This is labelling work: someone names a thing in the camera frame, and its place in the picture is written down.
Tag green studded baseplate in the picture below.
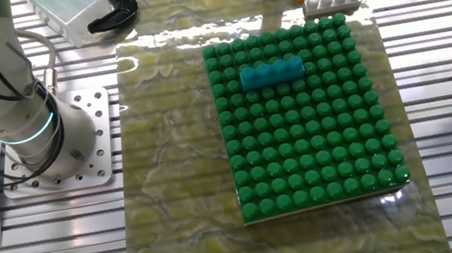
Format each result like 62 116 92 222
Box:
199 5 417 229

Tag teal four-stud block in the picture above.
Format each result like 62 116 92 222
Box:
237 54 308 93

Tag green marble pattern mat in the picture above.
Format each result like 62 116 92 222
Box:
78 0 452 253

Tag white four-stud block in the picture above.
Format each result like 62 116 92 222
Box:
301 0 367 18

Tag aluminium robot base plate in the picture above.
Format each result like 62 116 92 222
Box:
0 83 124 202

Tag translucent plastic box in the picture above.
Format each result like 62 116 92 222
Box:
25 0 119 56

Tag grey base cable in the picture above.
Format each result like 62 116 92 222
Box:
14 21 65 102

